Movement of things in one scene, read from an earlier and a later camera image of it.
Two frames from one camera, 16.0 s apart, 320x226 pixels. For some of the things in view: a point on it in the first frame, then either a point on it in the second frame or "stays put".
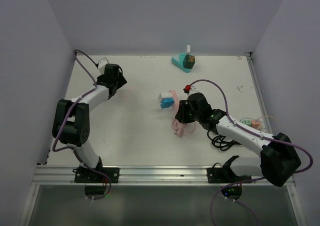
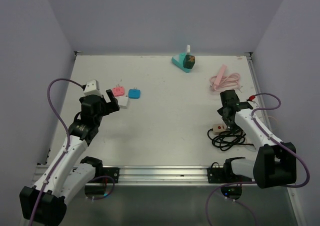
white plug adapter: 166,95 -> 123,100
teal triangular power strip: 178,60 stays put
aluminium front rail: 140,176 stays put
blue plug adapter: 166,102 -> 134,93
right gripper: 181,115 -> 232,126
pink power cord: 190,127 -> 230,81
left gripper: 121,81 -> 109,106
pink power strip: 175,105 -> 219,76
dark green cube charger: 188,61 stays put
